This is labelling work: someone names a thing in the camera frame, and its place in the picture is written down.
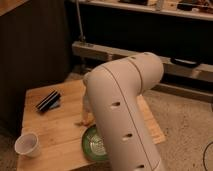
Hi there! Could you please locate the black handle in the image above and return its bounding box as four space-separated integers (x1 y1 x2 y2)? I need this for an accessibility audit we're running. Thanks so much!
170 58 202 68

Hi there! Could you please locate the black rectangular case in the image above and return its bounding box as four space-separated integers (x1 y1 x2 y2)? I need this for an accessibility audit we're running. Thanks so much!
36 90 61 113

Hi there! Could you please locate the green bowl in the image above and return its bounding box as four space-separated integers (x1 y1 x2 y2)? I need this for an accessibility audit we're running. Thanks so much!
81 125 108 162

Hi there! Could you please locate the white paper cup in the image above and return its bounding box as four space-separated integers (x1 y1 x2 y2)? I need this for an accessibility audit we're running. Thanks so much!
14 132 41 158

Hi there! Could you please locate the vertical metal pole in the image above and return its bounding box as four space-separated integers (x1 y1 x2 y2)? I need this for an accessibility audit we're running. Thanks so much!
75 0 86 44

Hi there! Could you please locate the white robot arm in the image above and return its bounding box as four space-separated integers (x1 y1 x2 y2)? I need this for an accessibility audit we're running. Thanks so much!
84 52 165 171

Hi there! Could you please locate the small wooden table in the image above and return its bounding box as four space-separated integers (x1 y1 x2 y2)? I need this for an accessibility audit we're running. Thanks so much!
15 78 167 171

